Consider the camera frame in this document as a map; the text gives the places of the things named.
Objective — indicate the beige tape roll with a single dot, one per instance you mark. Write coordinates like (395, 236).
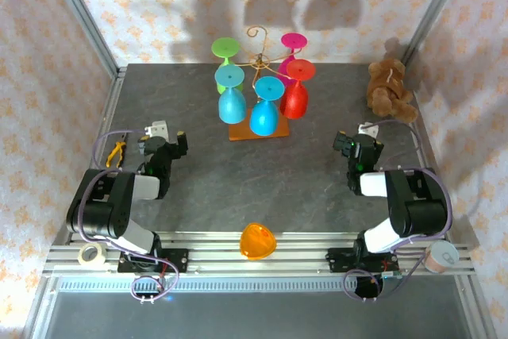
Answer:
(103, 253)

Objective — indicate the magenta plastic wine glass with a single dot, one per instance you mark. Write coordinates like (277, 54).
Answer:
(293, 40)

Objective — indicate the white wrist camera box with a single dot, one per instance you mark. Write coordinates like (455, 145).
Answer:
(158, 128)
(367, 129)

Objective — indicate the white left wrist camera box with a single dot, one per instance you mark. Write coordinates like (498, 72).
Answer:
(158, 128)

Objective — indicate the aluminium frame post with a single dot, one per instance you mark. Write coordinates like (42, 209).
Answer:
(436, 5)
(81, 9)

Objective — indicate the green plastic wine glass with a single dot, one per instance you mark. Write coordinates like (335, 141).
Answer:
(225, 47)

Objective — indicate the red plastic wine glass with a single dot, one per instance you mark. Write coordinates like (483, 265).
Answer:
(294, 101)

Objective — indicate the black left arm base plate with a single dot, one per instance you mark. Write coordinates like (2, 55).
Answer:
(178, 259)

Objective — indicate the light teal plastic wine glass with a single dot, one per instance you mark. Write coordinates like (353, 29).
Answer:
(231, 106)

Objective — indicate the aluminium front rail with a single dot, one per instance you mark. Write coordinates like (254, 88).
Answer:
(214, 255)

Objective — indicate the blue plastic wine glass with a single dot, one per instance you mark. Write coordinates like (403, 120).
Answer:
(263, 118)

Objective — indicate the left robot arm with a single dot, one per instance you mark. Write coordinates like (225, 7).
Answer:
(103, 204)

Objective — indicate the aluminium side rail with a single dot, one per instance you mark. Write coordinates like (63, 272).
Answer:
(425, 148)
(115, 83)

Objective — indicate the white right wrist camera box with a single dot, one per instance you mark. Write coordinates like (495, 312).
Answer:
(367, 129)

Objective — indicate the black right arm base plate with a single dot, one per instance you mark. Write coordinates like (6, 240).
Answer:
(337, 261)

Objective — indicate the brown teddy bear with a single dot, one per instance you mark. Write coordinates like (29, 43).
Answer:
(387, 89)

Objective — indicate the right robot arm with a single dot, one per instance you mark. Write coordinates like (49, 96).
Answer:
(416, 212)

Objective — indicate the orange plastic bowl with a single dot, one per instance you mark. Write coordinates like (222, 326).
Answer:
(258, 241)

